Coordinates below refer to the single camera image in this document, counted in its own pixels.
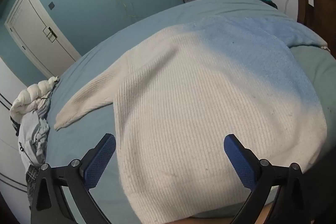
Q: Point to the plaid cloth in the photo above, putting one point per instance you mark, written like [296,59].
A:
[32,182]

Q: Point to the white door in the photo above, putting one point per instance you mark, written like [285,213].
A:
[34,37]

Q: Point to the grey wall switch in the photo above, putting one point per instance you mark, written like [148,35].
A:
[51,5]

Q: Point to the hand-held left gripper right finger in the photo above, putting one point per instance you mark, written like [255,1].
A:
[240,161]

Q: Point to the grey clothes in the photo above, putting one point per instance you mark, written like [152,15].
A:
[34,134]

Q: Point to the white puffer jacket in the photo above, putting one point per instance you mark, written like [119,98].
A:
[29,98]

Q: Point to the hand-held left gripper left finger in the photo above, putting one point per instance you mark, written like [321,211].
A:
[101,158]

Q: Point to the white knit sweater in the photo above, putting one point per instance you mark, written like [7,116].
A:
[197,108]

